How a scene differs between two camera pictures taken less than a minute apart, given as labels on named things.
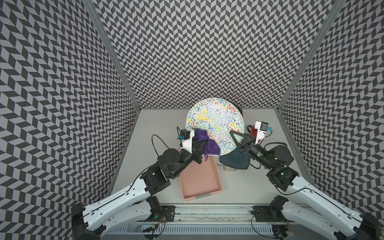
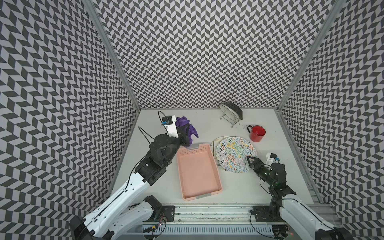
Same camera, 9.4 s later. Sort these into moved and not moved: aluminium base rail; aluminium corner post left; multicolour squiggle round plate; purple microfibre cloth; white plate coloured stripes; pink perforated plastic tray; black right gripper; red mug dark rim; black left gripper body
Moved: purple microfibre cloth; multicolour squiggle round plate; black right gripper; white plate coloured stripes; black left gripper body
Not moved: aluminium base rail; aluminium corner post left; pink perforated plastic tray; red mug dark rim
